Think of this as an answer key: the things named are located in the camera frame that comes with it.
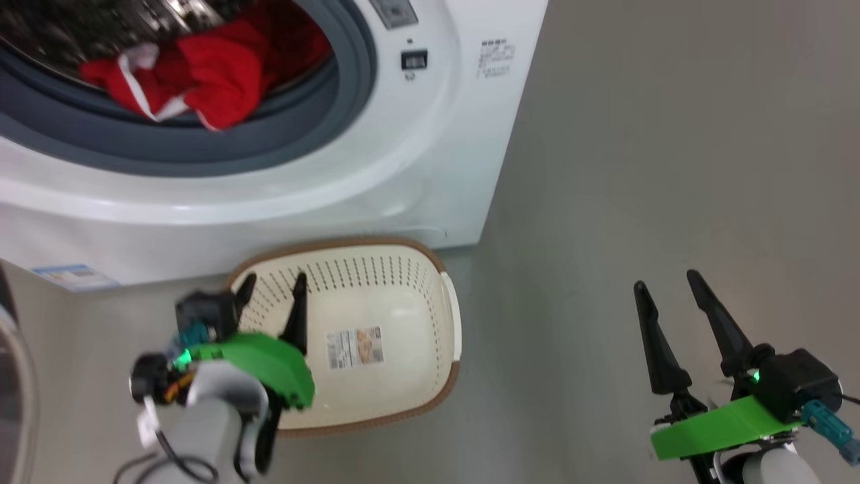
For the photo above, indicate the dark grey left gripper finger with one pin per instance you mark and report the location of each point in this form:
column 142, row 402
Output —
column 243, row 299
column 297, row 316

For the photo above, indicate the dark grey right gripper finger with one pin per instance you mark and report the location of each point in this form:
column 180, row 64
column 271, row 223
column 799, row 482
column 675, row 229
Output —
column 729, row 336
column 662, row 356

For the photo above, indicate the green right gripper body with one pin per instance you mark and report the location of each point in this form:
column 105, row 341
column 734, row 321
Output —
column 719, row 427

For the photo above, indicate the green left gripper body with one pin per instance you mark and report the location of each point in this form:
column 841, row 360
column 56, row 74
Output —
column 269, row 363

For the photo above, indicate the red white garment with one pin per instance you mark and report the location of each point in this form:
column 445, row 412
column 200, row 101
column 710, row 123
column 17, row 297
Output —
column 222, row 74

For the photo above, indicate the black glass washing machine door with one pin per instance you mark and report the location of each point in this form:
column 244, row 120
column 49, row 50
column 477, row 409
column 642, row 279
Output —
column 13, row 376

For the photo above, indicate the printed basket label sticker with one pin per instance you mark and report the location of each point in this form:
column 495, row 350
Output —
column 355, row 347

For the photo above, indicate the cream perforated laundry basket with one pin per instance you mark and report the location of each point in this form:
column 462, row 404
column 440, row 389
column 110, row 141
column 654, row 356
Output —
column 396, row 390

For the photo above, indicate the grey rubber door seal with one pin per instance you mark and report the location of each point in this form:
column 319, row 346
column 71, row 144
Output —
column 282, row 128

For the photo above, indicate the white washing machine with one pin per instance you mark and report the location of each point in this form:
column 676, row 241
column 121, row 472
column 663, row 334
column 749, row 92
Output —
column 430, row 168

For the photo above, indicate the steel washing machine drum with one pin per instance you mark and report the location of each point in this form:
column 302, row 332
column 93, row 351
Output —
column 80, row 30

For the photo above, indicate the black round left gripper motor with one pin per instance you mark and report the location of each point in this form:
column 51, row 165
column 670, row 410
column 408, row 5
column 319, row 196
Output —
column 149, row 378

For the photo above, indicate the blue energy label sticker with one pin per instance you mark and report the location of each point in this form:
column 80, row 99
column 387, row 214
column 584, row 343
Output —
column 74, row 275

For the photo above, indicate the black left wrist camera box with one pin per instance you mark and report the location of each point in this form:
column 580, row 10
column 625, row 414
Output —
column 201, row 310

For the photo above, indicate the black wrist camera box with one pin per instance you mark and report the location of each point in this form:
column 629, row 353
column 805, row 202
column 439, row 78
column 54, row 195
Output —
column 201, row 310
column 796, row 383

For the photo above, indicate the teal left camera connector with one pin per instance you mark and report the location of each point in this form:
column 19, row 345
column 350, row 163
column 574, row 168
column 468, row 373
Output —
column 196, row 334

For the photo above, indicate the teal camera connector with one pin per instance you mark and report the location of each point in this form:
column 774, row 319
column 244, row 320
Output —
column 830, row 427
column 196, row 334

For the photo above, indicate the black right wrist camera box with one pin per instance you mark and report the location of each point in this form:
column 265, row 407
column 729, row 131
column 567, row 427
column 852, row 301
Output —
column 796, row 383

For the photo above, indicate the teal right camera connector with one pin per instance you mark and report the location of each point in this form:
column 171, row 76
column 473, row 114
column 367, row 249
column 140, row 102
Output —
column 830, row 427

